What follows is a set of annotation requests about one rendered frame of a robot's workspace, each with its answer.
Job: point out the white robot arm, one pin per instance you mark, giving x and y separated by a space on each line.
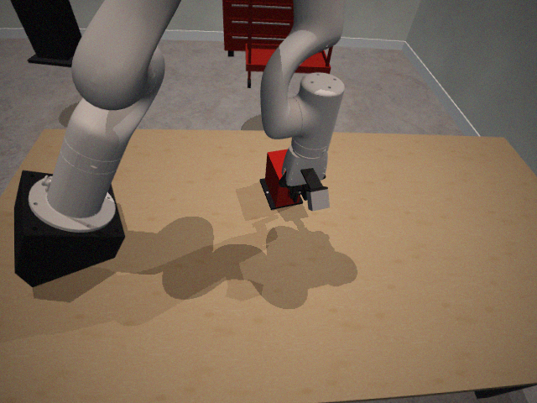
109 70

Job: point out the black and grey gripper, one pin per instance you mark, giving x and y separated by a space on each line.
291 175

